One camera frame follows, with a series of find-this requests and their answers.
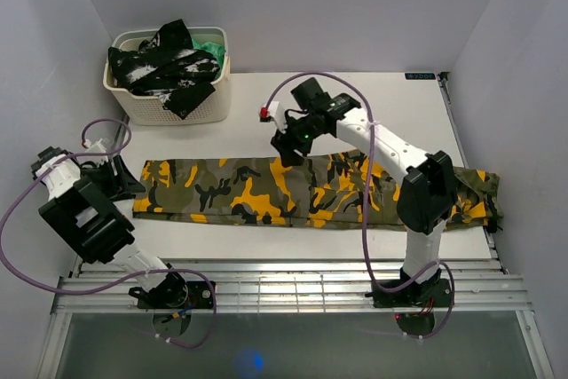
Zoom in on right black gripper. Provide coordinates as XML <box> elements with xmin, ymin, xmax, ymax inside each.
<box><xmin>272</xmin><ymin>113</ymin><xmax>324</xmax><ymax>169</ymax></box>

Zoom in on yellow camouflage trousers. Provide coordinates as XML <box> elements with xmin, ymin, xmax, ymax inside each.
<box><xmin>131</xmin><ymin>150</ymin><xmax>505</xmax><ymax>233</ymax></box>

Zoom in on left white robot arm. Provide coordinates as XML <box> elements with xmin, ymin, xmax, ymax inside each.
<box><xmin>31</xmin><ymin>143</ymin><xmax>190</xmax><ymax>309</ymax></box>

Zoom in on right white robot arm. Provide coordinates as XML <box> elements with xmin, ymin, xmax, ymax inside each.
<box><xmin>259</xmin><ymin>73</ymin><xmax>457</xmax><ymax>307</ymax></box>

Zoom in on black white patterned trousers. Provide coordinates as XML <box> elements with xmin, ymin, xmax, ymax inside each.
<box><xmin>107</xmin><ymin>20</ymin><xmax>221</xmax><ymax>119</ymax></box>

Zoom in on white perforated laundry basket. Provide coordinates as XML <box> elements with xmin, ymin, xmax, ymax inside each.
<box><xmin>103</xmin><ymin>26</ymin><xmax>231</xmax><ymax>125</ymax></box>

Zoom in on green cloth in basket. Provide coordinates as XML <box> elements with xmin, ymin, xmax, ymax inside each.
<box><xmin>192</xmin><ymin>39</ymin><xmax>226</xmax><ymax>70</ymax></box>

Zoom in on blue table label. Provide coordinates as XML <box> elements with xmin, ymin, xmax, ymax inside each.
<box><xmin>405</xmin><ymin>73</ymin><xmax>437</xmax><ymax>80</ymax></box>

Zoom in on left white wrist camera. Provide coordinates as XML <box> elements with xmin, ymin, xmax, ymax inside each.
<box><xmin>83</xmin><ymin>138</ymin><xmax>110</xmax><ymax>158</ymax></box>

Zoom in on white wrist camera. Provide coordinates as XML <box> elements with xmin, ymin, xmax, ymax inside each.
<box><xmin>259</xmin><ymin>101</ymin><xmax>288</xmax><ymax>133</ymax></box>
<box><xmin>83</xmin><ymin>138</ymin><xmax>110</xmax><ymax>158</ymax></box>

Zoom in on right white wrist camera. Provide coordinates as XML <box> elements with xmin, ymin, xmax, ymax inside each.
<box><xmin>259</xmin><ymin>101</ymin><xmax>288</xmax><ymax>133</ymax></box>

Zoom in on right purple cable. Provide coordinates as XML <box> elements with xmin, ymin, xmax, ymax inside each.
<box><xmin>265</xmin><ymin>70</ymin><xmax>454</xmax><ymax>341</ymax></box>

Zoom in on purple cable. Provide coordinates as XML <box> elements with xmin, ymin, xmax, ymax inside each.
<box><xmin>265</xmin><ymin>70</ymin><xmax>454</xmax><ymax>341</ymax></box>
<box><xmin>0</xmin><ymin>118</ymin><xmax>218</xmax><ymax>350</ymax></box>

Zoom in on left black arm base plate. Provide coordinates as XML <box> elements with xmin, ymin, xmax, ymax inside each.
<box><xmin>129</xmin><ymin>280</ymin><xmax>213</xmax><ymax>311</ymax></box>

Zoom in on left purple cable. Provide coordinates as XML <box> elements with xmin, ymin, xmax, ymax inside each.
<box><xmin>0</xmin><ymin>118</ymin><xmax>218</xmax><ymax>350</ymax></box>

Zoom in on aluminium table edge rail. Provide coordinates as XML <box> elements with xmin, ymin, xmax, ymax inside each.
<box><xmin>437</xmin><ymin>72</ymin><xmax>469</xmax><ymax>168</ymax></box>

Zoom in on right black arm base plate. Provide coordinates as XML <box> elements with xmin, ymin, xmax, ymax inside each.
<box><xmin>365</xmin><ymin>279</ymin><xmax>454</xmax><ymax>308</ymax></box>

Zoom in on aluminium front rail frame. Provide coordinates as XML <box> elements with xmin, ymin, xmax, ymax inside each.
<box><xmin>51</xmin><ymin>259</ymin><xmax>532</xmax><ymax>314</ymax></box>

